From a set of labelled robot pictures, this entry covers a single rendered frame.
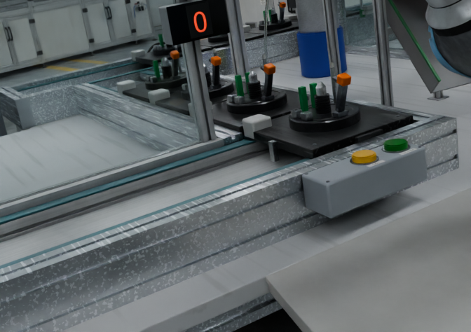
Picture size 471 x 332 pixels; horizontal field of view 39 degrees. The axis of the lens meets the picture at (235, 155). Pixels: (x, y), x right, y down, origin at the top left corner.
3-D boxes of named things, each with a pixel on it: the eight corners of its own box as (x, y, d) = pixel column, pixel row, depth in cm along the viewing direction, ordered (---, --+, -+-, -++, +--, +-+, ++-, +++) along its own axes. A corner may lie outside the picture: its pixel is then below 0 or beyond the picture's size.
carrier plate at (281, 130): (413, 125, 126) (413, 113, 126) (313, 160, 116) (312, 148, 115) (335, 108, 147) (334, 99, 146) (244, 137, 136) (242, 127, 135)
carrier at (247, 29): (315, 26, 273) (312, -4, 269) (267, 38, 263) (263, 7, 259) (283, 25, 294) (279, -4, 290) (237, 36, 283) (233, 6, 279)
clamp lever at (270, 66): (273, 96, 147) (276, 66, 142) (265, 98, 146) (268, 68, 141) (264, 88, 149) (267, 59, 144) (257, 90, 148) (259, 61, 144)
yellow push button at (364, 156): (382, 163, 108) (380, 152, 108) (363, 170, 107) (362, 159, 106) (366, 158, 112) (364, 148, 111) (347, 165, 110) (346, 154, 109)
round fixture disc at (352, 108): (375, 118, 128) (374, 108, 127) (317, 136, 122) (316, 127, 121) (330, 108, 140) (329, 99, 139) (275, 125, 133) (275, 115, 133)
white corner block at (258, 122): (274, 135, 134) (271, 115, 133) (255, 141, 132) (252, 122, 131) (261, 131, 138) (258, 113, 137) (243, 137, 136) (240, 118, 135)
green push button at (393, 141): (413, 151, 111) (412, 140, 111) (395, 158, 110) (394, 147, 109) (397, 147, 115) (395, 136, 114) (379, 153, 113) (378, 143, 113)
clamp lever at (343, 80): (347, 111, 125) (352, 75, 121) (338, 114, 124) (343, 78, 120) (335, 103, 128) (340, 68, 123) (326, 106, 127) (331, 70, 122)
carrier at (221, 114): (331, 107, 148) (324, 52, 144) (240, 136, 137) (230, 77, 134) (272, 94, 168) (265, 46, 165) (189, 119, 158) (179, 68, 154)
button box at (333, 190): (428, 179, 112) (426, 145, 111) (331, 219, 103) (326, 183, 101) (399, 171, 118) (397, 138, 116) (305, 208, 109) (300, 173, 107)
